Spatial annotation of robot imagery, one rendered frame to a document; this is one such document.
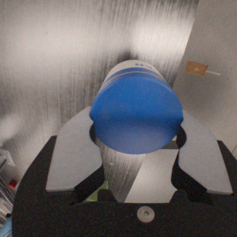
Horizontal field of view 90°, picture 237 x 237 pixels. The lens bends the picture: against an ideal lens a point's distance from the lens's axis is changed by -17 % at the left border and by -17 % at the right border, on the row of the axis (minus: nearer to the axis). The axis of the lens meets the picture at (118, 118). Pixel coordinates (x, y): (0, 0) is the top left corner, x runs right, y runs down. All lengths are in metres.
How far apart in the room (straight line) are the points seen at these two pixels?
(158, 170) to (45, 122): 0.36
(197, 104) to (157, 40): 1.14
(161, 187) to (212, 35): 1.11
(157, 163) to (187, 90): 0.93
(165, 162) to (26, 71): 0.44
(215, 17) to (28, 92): 1.25
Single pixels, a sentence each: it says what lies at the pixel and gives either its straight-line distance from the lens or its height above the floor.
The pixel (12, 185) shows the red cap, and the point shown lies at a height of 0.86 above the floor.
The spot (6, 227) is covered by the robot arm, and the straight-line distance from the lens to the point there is 0.47.
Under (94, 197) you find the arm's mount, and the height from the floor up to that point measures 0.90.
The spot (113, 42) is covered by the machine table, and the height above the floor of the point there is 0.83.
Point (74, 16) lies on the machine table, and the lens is 0.30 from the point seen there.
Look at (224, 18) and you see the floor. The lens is 1.34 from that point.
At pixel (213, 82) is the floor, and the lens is 1.37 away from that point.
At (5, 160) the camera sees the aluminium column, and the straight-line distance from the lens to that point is 0.64.
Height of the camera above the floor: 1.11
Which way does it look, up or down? 57 degrees down
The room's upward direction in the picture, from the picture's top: 173 degrees counter-clockwise
